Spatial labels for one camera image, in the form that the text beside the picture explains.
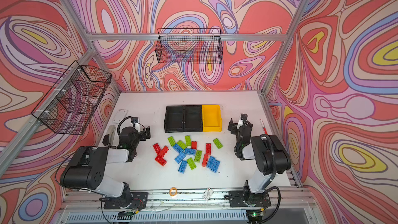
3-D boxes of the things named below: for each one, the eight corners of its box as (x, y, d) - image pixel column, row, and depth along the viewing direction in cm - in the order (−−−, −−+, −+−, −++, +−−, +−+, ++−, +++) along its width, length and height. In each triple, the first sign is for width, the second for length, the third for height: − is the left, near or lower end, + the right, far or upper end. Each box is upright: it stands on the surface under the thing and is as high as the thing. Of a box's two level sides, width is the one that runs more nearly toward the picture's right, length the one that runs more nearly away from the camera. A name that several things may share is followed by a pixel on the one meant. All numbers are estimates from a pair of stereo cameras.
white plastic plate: (114, 124, 105) (111, 120, 102) (119, 113, 112) (117, 109, 108) (124, 124, 105) (122, 120, 102) (129, 113, 112) (126, 109, 108)
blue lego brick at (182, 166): (178, 171, 84) (177, 170, 82) (182, 160, 88) (182, 159, 86) (183, 173, 84) (183, 172, 82) (187, 162, 87) (187, 161, 86)
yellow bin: (202, 133, 98) (202, 127, 93) (202, 110, 110) (202, 104, 105) (221, 133, 98) (223, 127, 93) (219, 110, 110) (220, 104, 105)
